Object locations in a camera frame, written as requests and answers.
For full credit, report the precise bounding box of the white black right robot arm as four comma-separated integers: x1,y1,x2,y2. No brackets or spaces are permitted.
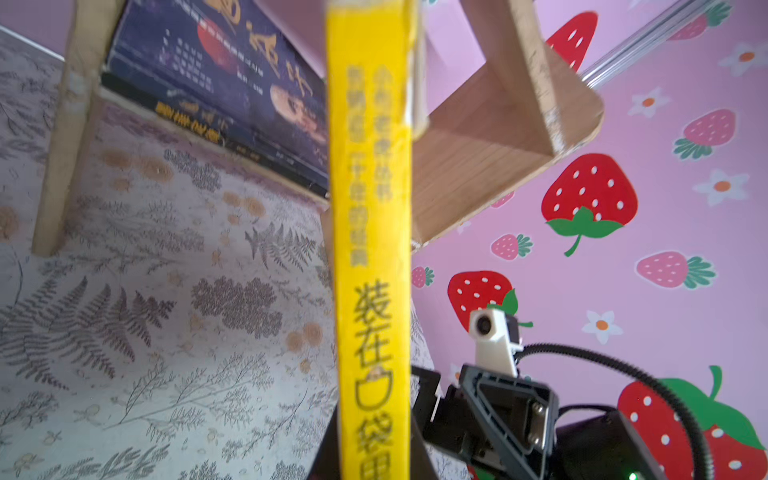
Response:
412,366,665,479

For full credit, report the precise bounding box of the wooden two-tier shelf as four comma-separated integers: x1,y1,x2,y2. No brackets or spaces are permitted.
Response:
32,1,604,257

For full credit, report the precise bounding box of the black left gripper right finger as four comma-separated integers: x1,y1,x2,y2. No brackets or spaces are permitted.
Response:
410,419,439,480

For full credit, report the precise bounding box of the dark old man book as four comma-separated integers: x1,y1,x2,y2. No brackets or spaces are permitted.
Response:
102,1,329,190

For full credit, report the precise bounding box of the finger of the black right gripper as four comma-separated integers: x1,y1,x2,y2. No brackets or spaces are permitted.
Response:
460,365,559,479

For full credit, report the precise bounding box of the yellow cartoon cover book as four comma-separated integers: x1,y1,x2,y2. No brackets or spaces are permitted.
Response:
326,1,419,479

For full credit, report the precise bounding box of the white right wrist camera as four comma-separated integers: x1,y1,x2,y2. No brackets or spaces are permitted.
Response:
468,308,524,378

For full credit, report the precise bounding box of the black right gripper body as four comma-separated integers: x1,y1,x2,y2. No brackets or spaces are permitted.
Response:
411,365,480,474

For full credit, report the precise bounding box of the right aluminium corner post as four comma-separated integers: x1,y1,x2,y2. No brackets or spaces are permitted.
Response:
580,0,713,90

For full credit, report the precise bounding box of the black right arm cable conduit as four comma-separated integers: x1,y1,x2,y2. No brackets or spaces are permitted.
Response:
515,343,715,480

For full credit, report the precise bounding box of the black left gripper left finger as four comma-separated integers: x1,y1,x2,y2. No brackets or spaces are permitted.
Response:
307,410,341,480

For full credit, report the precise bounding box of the black antler cover book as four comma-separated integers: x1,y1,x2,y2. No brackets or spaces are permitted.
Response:
101,73,328,204

